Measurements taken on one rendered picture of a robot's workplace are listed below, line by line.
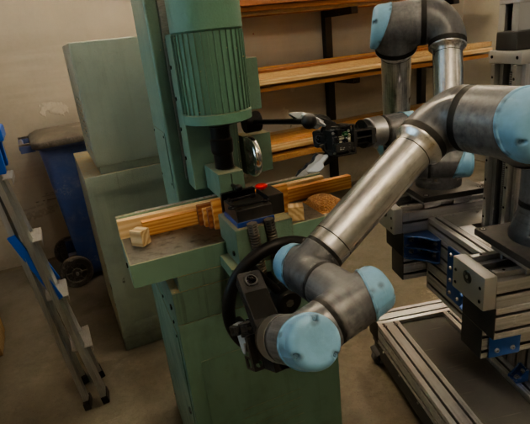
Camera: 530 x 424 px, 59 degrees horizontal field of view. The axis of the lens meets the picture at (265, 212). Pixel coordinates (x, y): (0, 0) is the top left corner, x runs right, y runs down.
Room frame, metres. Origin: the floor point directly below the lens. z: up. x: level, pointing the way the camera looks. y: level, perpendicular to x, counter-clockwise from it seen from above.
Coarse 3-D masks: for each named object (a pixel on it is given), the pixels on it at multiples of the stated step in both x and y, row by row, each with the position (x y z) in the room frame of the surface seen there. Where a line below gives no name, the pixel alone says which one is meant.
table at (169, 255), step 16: (304, 208) 1.21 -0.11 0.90; (304, 224) 1.11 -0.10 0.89; (128, 240) 1.12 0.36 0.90; (160, 240) 1.09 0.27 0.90; (176, 240) 1.08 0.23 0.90; (192, 240) 1.07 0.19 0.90; (208, 240) 1.06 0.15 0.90; (224, 240) 1.05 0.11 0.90; (128, 256) 1.02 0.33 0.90; (144, 256) 1.01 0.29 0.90; (160, 256) 1.00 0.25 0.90; (176, 256) 1.00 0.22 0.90; (192, 256) 1.01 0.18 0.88; (208, 256) 1.02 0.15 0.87; (224, 256) 1.02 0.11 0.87; (144, 272) 0.97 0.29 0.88; (160, 272) 0.98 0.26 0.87; (176, 272) 0.99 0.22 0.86; (192, 272) 1.01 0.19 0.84
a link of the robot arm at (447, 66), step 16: (432, 0) 1.31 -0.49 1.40; (432, 16) 1.29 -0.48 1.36; (448, 16) 1.28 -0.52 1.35; (432, 32) 1.29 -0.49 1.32; (448, 32) 1.26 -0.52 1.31; (464, 32) 1.27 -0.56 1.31; (432, 48) 1.29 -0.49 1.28; (448, 48) 1.25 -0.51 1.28; (464, 48) 1.28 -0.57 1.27; (432, 64) 1.28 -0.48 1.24; (448, 64) 1.23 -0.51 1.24; (432, 80) 1.26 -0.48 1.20; (448, 80) 1.21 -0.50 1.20; (448, 160) 1.12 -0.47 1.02; (464, 160) 1.11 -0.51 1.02; (432, 176) 1.14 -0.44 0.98; (448, 176) 1.13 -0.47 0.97; (464, 176) 1.12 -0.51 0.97
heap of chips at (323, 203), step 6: (312, 198) 1.23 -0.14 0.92; (318, 198) 1.21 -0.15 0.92; (324, 198) 1.20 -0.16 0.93; (330, 198) 1.20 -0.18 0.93; (336, 198) 1.20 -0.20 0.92; (312, 204) 1.21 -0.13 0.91; (318, 204) 1.19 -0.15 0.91; (324, 204) 1.17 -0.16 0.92; (330, 204) 1.17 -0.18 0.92; (336, 204) 1.17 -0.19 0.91; (318, 210) 1.17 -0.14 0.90; (324, 210) 1.16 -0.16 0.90; (330, 210) 1.16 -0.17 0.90
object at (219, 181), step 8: (208, 168) 1.25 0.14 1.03; (232, 168) 1.21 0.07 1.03; (240, 168) 1.20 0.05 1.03; (208, 176) 1.26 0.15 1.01; (216, 176) 1.17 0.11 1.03; (224, 176) 1.16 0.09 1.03; (232, 176) 1.17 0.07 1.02; (240, 176) 1.18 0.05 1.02; (208, 184) 1.27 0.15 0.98; (216, 184) 1.19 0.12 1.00; (224, 184) 1.16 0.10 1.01; (216, 192) 1.20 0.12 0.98; (224, 192) 1.16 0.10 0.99
